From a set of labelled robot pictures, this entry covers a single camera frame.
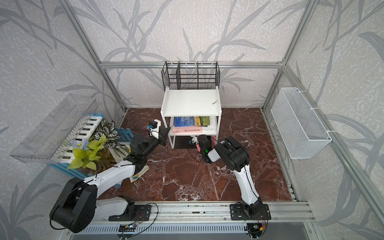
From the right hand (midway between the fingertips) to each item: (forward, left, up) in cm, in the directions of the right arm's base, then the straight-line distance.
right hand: (209, 128), depth 102 cm
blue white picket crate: (-19, +62, +23) cm, 69 cm away
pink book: (-12, +14, +15) cm, 24 cm away
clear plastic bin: (-27, +73, +26) cm, 82 cm away
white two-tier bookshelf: (-4, +9, +29) cm, 31 cm away
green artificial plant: (-28, +62, +18) cm, 70 cm away
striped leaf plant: (-16, +53, +22) cm, 60 cm away
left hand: (-12, +24, +18) cm, 32 cm away
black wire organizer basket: (+30, +13, +22) cm, 39 cm away
